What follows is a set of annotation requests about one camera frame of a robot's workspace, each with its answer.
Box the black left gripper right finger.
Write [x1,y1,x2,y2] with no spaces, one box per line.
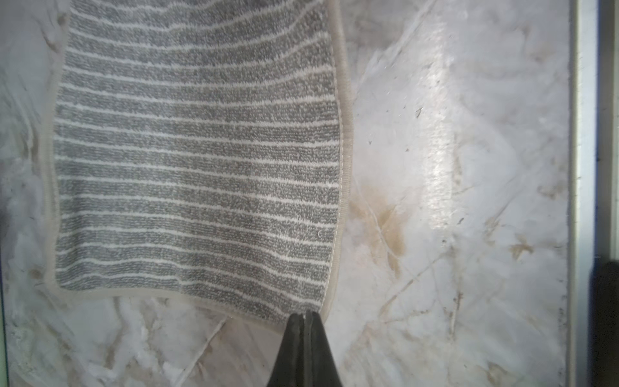
[303,311,343,387]

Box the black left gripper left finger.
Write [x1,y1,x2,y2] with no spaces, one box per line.
[267,314,304,387]

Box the grey striped dishcloth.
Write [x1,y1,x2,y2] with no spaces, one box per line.
[40,1,353,332]

